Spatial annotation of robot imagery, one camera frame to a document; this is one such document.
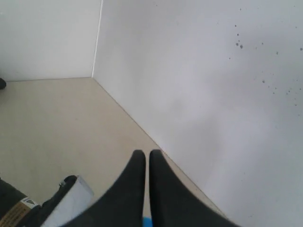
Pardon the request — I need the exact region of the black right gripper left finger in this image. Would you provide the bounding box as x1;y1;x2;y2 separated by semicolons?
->
68;150;145;227

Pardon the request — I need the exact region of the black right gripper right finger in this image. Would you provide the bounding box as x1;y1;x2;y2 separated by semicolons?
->
149;149;236;227

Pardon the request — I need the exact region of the blue pump soap bottle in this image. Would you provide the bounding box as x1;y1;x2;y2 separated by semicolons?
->
143;217;153;227

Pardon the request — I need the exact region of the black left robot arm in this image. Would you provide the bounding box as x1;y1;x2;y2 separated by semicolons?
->
0;150;146;227

